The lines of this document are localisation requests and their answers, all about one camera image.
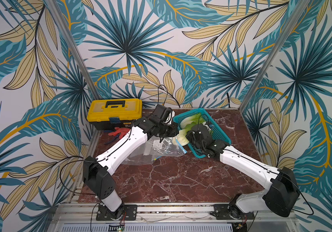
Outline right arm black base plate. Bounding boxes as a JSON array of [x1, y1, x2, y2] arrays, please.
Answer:
[[209, 204, 254, 220]]

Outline left aluminium corner post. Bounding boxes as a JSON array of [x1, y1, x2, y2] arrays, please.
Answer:
[[45, 0, 100, 100]]

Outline blue black handled pliers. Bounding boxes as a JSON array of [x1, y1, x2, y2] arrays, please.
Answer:
[[104, 137, 118, 145]]

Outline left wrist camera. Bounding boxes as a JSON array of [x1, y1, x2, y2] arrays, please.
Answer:
[[152, 104, 173, 122]]

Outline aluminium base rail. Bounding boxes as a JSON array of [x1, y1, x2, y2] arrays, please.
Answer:
[[48, 203, 302, 232]]

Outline chinese cabbage front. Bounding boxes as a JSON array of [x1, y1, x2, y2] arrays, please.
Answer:
[[171, 129, 191, 147]]

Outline clear zipper bag blue seal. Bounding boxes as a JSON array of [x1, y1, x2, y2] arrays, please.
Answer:
[[122, 137, 187, 166]]

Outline chinese cabbage back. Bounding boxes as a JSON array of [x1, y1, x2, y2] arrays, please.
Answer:
[[180, 113, 206, 129]]

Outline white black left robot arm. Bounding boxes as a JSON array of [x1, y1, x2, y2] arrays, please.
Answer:
[[83, 117, 178, 218]]

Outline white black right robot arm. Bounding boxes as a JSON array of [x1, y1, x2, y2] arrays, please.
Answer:
[[186, 124, 300, 219]]

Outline teal plastic basket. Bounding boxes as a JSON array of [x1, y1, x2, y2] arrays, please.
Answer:
[[173, 108, 231, 159]]

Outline aluminium corner post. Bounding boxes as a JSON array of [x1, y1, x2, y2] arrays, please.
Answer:
[[45, 0, 100, 100], [238, 0, 310, 113]]

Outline yellow black plastic toolbox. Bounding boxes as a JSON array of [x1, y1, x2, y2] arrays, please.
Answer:
[[87, 99, 143, 131]]

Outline chinese cabbage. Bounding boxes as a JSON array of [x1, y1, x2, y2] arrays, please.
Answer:
[[180, 113, 206, 129], [171, 129, 191, 147]]

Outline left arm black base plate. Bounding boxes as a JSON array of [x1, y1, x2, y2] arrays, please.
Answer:
[[96, 203, 138, 221]]

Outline right aluminium corner post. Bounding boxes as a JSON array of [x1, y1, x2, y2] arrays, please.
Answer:
[[238, 0, 310, 113]]

